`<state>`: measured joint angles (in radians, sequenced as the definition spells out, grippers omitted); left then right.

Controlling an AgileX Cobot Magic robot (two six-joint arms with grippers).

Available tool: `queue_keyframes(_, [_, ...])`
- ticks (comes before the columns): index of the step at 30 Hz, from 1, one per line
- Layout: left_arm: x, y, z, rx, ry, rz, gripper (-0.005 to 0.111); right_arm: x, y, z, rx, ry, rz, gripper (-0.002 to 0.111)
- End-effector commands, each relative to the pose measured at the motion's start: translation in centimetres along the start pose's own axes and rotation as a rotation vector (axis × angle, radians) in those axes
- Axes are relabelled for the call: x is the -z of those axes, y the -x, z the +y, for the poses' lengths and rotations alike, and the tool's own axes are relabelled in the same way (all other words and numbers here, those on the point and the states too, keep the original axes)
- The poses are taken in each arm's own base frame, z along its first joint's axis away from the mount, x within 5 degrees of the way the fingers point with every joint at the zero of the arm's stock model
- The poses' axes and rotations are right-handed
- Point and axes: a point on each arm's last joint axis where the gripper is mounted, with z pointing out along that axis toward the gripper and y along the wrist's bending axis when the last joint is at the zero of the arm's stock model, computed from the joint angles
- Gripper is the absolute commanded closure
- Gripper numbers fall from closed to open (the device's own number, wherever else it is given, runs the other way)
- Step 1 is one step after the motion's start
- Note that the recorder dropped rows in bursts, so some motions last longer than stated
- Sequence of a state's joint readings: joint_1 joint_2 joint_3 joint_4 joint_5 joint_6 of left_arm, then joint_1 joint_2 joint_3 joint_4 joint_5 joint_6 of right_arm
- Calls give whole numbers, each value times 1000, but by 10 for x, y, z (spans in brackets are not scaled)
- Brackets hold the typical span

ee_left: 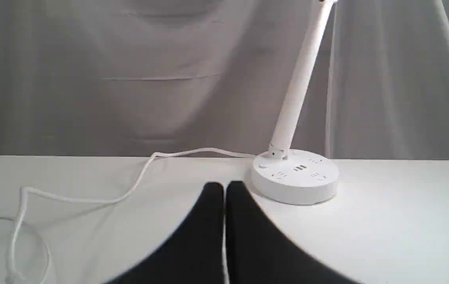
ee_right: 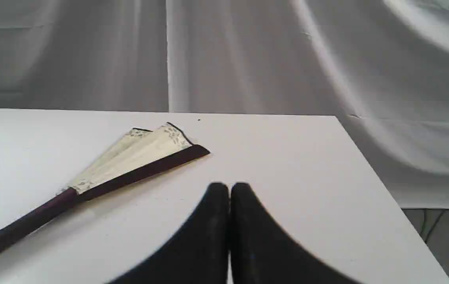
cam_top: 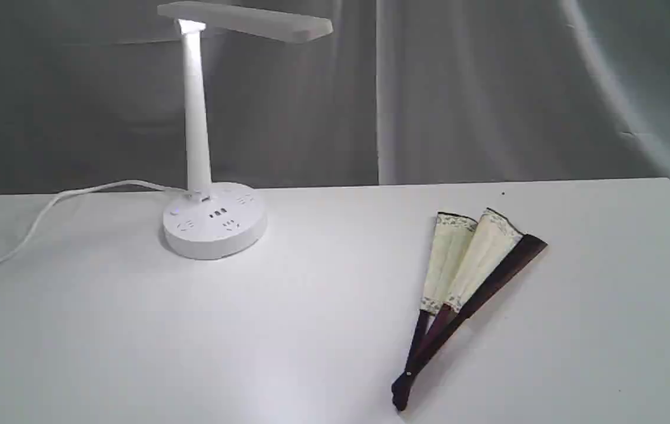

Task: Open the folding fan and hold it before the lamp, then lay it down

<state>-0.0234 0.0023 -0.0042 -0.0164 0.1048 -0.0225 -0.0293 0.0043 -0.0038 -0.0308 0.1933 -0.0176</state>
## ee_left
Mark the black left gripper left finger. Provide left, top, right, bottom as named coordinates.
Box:
left=109, top=182, right=225, bottom=284

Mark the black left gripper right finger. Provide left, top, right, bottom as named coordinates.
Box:
left=226, top=181, right=353, bottom=284

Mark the white desk lamp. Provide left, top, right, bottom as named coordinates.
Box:
left=251, top=0, right=339, bottom=206

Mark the white power cable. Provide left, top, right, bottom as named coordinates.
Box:
left=7, top=148, right=256, bottom=281

